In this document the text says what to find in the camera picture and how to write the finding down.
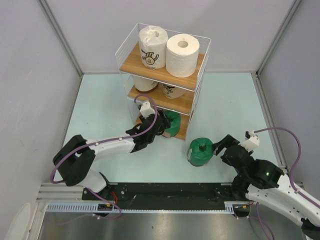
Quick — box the left aluminium frame post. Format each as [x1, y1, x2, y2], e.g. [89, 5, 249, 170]
[37, 0, 84, 78]

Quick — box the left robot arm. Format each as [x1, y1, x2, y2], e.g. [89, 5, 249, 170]
[52, 109, 171, 200]

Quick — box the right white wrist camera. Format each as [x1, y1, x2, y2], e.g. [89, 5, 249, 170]
[238, 130, 260, 152]

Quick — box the green roll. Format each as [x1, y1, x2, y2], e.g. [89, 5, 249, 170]
[162, 110, 182, 138]
[187, 137, 213, 167]

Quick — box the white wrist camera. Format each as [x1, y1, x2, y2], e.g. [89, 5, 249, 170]
[139, 100, 156, 119]
[238, 130, 260, 152]

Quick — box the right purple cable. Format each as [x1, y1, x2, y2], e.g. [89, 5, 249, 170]
[254, 125, 320, 208]

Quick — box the white slotted cable duct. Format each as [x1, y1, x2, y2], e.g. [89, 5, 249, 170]
[46, 202, 235, 215]

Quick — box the tan paper roll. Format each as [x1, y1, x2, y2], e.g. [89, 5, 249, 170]
[162, 83, 186, 99]

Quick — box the aluminium frame post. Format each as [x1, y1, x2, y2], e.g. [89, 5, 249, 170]
[37, 0, 84, 78]
[255, 0, 303, 77]

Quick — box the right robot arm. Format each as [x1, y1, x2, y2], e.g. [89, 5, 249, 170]
[211, 131, 320, 240]

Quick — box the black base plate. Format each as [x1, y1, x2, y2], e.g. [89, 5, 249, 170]
[98, 182, 253, 210]

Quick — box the white wire wooden shelf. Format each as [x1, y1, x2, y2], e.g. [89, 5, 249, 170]
[115, 23, 211, 140]

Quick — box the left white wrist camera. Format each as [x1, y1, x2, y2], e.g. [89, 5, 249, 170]
[139, 100, 156, 119]

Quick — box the cream paper roll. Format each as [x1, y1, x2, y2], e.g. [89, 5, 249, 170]
[132, 75, 158, 93]

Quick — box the right aluminium frame post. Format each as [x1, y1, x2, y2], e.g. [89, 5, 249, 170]
[255, 0, 303, 77]

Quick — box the plain white paper roll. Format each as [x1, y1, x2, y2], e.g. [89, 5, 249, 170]
[165, 33, 200, 78]

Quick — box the purple cable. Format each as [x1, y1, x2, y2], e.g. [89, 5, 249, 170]
[49, 94, 159, 185]
[254, 125, 320, 208]

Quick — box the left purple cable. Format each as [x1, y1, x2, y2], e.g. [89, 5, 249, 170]
[49, 94, 159, 185]

